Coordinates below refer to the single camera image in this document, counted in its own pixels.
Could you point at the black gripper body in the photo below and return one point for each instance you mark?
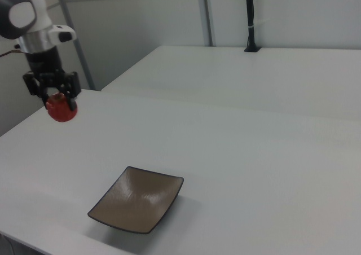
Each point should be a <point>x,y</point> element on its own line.
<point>45,66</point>

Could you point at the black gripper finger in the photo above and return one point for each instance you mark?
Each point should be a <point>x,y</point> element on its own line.
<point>45,100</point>
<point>71,102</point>

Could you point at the red apple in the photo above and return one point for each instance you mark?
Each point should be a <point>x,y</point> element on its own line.
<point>62,113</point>

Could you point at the brown square ceramic plate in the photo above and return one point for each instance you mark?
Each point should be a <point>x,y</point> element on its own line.
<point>135,200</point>

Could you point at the grey metal partition post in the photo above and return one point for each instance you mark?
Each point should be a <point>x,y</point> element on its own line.
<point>207,15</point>

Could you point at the black camera pole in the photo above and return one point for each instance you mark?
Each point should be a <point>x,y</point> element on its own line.
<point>250,12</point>

